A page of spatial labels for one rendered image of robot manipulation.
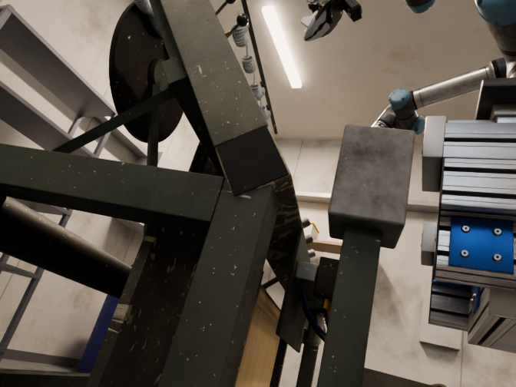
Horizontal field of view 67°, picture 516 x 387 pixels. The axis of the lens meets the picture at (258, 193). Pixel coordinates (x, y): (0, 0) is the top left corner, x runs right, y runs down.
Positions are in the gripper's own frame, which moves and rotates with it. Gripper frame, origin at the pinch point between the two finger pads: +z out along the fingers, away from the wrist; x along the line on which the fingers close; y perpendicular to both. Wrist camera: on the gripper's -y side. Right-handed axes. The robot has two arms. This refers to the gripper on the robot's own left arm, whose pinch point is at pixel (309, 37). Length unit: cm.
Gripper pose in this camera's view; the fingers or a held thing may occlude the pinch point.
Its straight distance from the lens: 118.2
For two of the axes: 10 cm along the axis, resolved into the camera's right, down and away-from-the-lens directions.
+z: -6.4, 7.5, -1.4
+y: -6.8, -4.7, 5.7
